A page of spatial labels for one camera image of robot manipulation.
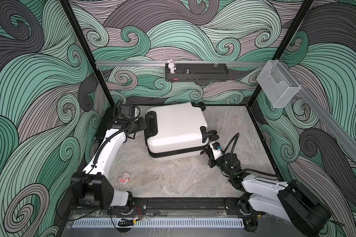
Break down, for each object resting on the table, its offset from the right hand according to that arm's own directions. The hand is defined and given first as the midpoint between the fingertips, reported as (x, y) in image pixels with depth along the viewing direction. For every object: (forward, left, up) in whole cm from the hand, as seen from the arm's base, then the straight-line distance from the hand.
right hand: (205, 150), depth 84 cm
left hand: (+11, +35, +13) cm, 39 cm away
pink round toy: (-14, +46, -5) cm, 48 cm away
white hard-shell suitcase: (+6, +16, +12) cm, 21 cm away
